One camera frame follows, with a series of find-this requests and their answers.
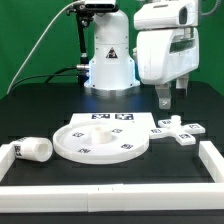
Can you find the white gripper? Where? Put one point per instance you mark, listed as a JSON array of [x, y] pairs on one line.
[[165, 55]]

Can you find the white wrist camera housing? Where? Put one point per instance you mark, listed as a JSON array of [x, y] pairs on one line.
[[166, 14]]

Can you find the white front fence bar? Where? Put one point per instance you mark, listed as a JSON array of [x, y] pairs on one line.
[[121, 197]]

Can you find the white fence block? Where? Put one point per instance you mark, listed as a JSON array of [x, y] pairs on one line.
[[7, 157], [212, 160]]

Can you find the black camera stand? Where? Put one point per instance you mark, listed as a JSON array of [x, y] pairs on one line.
[[83, 20]]

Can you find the white marker sheet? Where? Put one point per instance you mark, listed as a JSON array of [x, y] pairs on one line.
[[144, 119]]

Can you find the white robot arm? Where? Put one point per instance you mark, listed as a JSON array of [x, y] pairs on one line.
[[114, 70]]

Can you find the white left fence block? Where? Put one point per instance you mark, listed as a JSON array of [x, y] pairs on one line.
[[7, 157]]

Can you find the grey camera on stand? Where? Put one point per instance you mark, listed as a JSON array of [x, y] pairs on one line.
[[100, 5]]

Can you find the white round table top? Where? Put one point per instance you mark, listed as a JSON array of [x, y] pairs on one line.
[[99, 142]]

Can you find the white right fence block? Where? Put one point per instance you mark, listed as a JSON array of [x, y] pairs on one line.
[[212, 160]]

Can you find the white cross-shaped table base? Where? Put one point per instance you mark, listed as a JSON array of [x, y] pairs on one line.
[[173, 127]]

